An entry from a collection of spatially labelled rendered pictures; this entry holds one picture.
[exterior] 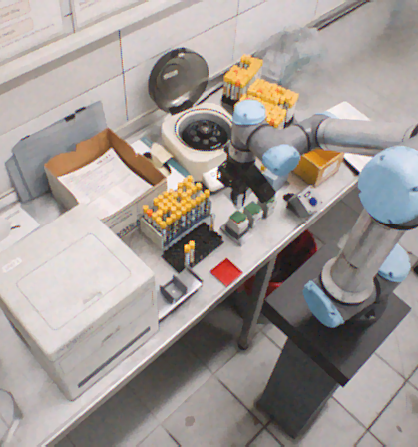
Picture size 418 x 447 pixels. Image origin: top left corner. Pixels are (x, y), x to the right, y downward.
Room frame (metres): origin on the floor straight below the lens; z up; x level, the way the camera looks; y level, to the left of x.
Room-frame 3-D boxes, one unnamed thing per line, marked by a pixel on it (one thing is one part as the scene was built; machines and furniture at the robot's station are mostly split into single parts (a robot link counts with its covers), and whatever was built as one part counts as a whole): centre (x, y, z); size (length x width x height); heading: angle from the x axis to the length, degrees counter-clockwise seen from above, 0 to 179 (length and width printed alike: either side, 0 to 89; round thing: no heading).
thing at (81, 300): (0.56, 0.29, 1.03); 0.31 x 0.27 x 0.30; 138
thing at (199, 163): (1.21, 0.02, 0.94); 0.30 x 0.24 x 0.12; 39
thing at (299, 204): (1.03, -0.29, 0.92); 0.13 x 0.07 x 0.08; 48
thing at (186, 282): (0.64, 0.09, 0.92); 0.21 x 0.07 x 0.05; 138
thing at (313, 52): (1.84, -0.35, 0.94); 0.20 x 0.17 x 0.14; 119
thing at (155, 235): (0.92, 0.09, 0.91); 0.20 x 0.10 x 0.07; 138
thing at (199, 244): (0.83, 0.03, 0.93); 0.17 x 0.09 x 0.11; 139
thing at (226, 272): (0.76, -0.07, 0.88); 0.07 x 0.07 x 0.01; 48
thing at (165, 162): (1.11, 0.17, 0.92); 0.24 x 0.12 x 0.10; 48
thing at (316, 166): (1.20, -0.34, 0.92); 0.13 x 0.13 x 0.10; 46
